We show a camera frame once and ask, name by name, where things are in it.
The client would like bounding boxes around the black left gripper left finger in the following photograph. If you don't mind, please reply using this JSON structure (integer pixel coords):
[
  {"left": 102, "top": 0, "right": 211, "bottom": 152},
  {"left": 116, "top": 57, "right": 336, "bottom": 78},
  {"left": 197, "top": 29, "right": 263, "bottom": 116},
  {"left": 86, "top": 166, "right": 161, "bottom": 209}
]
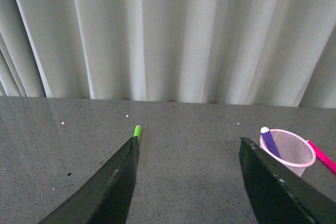
[{"left": 41, "top": 136, "right": 139, "bottom": 223}]

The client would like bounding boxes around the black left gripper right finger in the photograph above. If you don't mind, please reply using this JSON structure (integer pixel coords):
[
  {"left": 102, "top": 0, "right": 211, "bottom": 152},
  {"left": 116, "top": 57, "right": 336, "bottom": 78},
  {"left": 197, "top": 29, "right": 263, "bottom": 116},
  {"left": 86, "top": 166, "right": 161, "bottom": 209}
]
[{"left": 239, "top": 137, "right": 335, "bottom": 223}]

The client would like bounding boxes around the pink pen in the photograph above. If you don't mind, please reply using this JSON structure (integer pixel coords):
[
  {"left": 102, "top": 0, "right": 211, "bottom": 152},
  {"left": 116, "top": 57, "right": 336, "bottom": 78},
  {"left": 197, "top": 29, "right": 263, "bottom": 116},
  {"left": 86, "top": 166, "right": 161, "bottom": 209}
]
[{"left": 307, "top": 141, "right": 336, "bottom": 174}]

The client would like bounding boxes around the purple pen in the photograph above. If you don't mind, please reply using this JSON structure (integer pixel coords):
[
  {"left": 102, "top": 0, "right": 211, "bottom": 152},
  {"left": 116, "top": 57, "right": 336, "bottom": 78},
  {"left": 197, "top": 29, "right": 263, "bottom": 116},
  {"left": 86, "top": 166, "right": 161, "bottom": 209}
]
[{"left": 260, "top": 126, "right": 281, "bottom": 158}]

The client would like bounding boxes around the pink mesh cup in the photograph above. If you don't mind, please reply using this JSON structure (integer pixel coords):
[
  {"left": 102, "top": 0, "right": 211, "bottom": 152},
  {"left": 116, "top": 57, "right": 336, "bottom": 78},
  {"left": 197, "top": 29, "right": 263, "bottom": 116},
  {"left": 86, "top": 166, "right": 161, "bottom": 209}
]
[{"left": 259, "top": 129, "right": 316, "bottom": 177}]

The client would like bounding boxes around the green pen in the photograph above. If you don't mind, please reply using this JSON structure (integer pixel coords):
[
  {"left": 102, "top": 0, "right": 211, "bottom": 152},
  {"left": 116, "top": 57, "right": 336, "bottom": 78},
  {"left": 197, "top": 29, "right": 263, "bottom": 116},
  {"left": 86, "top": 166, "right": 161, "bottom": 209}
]
[{"left": 133, "top": 125, "right": 142, "bottom": 143}]

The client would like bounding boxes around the white curtain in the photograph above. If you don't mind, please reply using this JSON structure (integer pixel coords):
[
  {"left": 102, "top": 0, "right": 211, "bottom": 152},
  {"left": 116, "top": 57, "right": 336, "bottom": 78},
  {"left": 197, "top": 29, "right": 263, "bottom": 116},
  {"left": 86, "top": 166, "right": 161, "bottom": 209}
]
[{"left": 1, "top": 0, "right": 335, "bottom": 108}]

